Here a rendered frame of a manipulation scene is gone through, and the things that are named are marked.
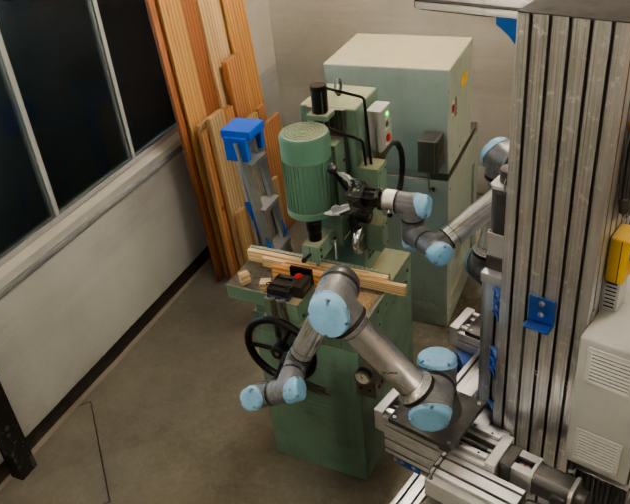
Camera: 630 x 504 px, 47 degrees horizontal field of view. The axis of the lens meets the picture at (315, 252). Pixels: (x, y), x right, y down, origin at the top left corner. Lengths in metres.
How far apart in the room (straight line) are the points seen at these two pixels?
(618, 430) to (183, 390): 2.25
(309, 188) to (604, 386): 1.12
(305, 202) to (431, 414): 0.88
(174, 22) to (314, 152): 1.68
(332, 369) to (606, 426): 1.09
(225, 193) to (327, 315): 2.30
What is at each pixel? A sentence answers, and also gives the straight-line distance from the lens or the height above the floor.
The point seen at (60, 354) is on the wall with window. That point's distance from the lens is 3.70.
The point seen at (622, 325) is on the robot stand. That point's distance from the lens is 2.07.
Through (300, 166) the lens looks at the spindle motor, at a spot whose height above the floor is 1.42.
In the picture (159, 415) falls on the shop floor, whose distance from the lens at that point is 3.67.
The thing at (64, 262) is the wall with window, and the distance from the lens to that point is 3.59.
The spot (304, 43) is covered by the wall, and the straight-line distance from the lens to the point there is 5.10.
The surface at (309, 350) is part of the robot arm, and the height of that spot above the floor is 1.05.
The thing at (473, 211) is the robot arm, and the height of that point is 1.34.
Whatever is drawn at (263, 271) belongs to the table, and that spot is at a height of 0.90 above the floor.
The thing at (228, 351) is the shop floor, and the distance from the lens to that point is 3.92.
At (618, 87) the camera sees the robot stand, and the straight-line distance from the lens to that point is 1.72.
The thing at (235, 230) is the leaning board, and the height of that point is 0.36.
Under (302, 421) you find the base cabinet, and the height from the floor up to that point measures 0.25.
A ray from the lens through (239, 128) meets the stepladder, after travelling 3.47.
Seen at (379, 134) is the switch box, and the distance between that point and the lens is 2.69.
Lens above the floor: 2.50
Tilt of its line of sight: 33 degrees down
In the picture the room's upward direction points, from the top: 6 degrees counter-clockwise
